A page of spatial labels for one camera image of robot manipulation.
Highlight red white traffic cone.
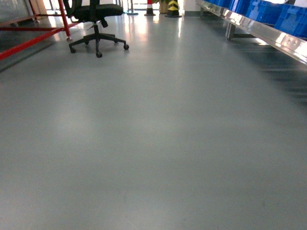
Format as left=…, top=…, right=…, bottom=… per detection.
left=144, top=0, right=156, bottom=16

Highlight yellow black striped cone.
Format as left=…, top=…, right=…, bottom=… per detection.
left=165, top=0, right=182, bottom=18

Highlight black office chair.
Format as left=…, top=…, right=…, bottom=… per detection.
left=63, top=0, right=129, bottom=58

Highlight stainless steel roller rack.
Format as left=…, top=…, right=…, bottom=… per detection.
left=196, top=0, right=307, bottom=65

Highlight blue bins on right shelf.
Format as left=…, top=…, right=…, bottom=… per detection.
left=207, top=0, right=307, bottom=39

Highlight red metal table frame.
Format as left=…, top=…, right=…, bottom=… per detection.
left=0, top=0, right=78, bottom=60

